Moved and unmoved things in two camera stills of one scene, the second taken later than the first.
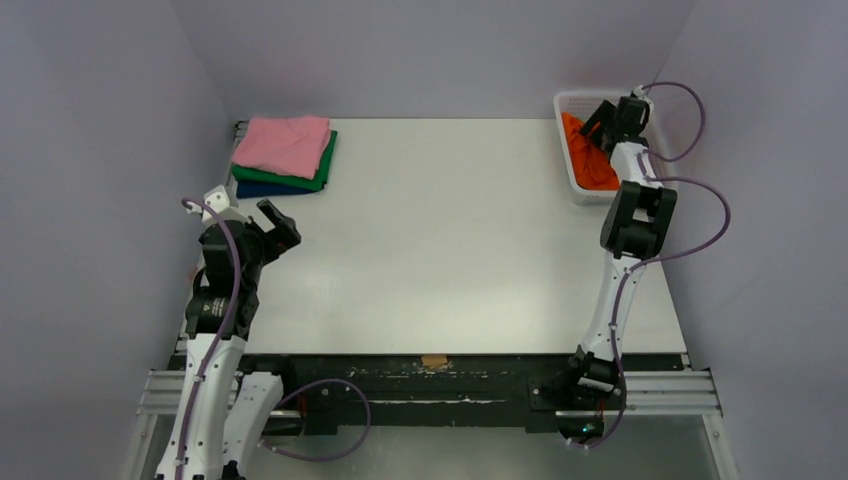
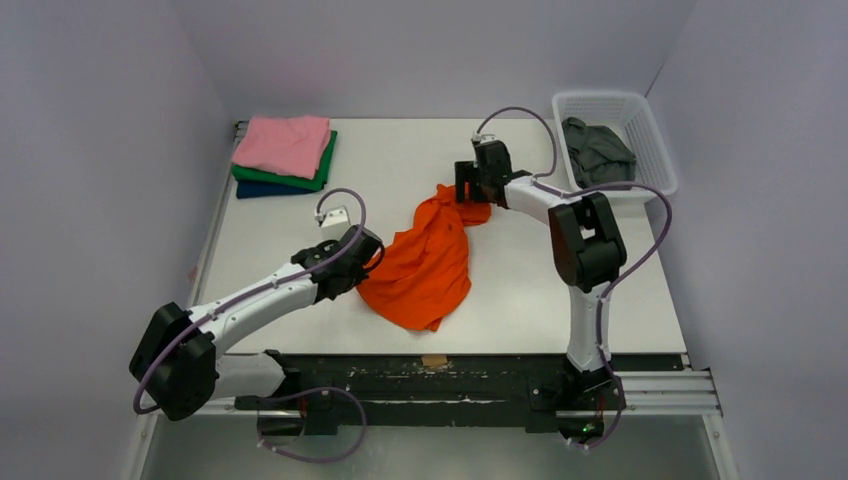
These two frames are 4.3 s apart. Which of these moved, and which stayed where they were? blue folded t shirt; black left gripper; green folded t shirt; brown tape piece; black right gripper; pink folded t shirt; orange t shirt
Moved: black right gripper; orange t shirt; black left gripper
Stayed: pink folded t shirt; blue folded t shirt; green folded t shirt; brown tape piece
